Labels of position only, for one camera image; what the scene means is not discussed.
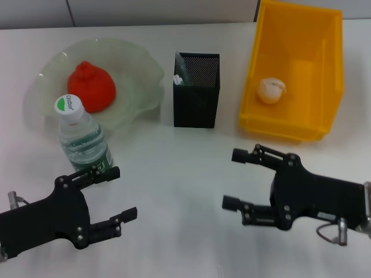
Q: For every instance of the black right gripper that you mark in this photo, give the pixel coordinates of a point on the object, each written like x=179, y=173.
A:
x=313, y=194

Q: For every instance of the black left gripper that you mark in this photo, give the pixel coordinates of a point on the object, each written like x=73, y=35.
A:
x=46, y=220

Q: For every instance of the clear green-label water bottle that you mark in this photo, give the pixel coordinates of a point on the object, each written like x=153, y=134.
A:
x=81, y=139

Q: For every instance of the white paper ball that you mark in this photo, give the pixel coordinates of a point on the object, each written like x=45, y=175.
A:
x=271, y=90

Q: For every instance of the orange fruit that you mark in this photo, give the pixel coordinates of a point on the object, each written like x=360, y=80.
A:
x=95, y=84

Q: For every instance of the grey pen with clear cap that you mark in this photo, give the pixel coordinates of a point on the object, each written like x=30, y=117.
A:
x=184, y=71

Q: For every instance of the black mesh pen holder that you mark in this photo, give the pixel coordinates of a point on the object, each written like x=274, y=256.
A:
x=195, y=107

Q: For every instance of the pale green glass plate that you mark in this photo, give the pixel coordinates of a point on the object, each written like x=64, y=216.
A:
x=133, y=75

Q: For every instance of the yellow plastic storage bin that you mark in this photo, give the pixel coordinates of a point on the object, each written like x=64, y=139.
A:
x=295, y=121

